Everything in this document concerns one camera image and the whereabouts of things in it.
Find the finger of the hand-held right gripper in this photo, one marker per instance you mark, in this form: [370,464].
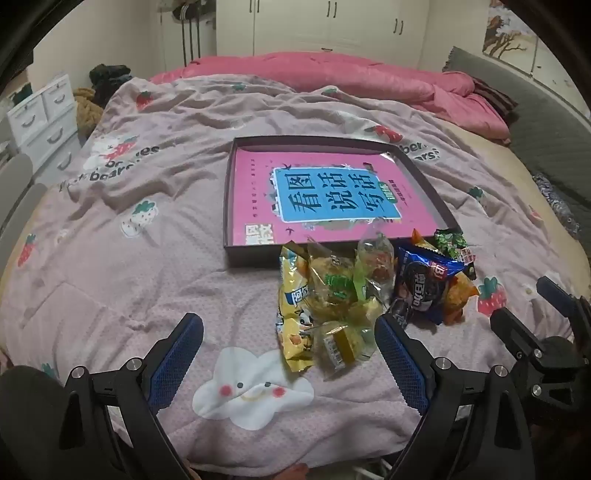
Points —
[510,330]
[556,290]

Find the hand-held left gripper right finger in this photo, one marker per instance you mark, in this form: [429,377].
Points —
[401,364]

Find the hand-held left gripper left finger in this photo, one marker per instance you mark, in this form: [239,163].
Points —
[178,360]

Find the orange rice cracker packet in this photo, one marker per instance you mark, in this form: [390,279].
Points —
[461,295]

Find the small clear cake packet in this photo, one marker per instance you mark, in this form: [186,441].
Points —
[341,344]

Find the blue cookie packet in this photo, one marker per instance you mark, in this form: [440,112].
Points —
[425,286]

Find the clear packet red snack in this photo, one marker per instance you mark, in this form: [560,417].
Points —
[376,267]

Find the clear pastry packet green label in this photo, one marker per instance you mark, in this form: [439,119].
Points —
[332,286]

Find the black green snack packet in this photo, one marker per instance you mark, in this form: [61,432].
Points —
[450,242]

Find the yellow snack packet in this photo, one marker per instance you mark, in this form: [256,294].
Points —
[293,332]

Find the grey shallow cardboard box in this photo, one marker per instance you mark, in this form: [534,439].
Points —
[228,207]

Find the pink strawberry printed blanket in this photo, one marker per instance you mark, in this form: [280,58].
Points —
[138,277]

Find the blue floral cloth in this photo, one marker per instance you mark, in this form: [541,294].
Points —
[554,198]

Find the beige bed sheet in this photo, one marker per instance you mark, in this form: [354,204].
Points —
[498,170]

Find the grey pillow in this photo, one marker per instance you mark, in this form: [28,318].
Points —
[545,124]

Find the pink book blue label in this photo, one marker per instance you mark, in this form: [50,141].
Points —
[258,194]

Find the dark striped pillow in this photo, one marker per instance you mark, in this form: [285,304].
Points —
[496,99]

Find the white drawer unit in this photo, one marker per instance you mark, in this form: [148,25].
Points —
[46,124]

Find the dark clothes pile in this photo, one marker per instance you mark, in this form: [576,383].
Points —
[108,81]

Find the pink quilt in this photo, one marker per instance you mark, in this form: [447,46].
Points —
[346,78]

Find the dark green item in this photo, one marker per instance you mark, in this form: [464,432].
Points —
[21,94]

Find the coat rack with clothes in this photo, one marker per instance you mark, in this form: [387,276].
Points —
[189,27]

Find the white wardrobe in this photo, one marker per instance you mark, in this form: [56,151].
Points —
[323,27]

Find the tree wall poster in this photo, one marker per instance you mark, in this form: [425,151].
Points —
[503,37]

